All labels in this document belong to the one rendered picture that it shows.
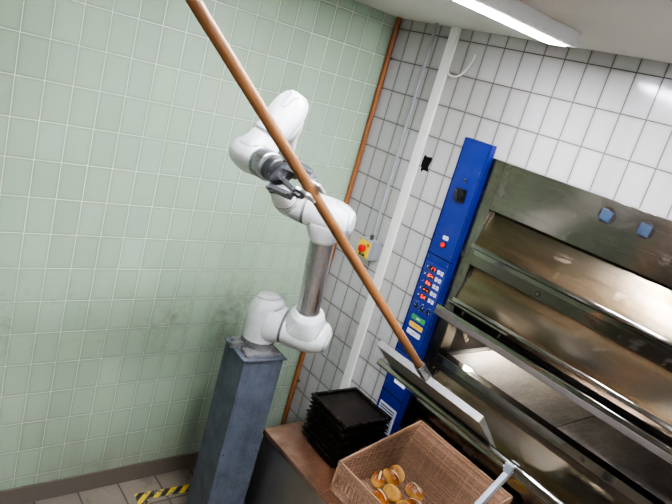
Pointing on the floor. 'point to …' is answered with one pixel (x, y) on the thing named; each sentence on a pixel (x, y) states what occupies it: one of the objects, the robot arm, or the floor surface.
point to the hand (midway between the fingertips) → (310, 190)
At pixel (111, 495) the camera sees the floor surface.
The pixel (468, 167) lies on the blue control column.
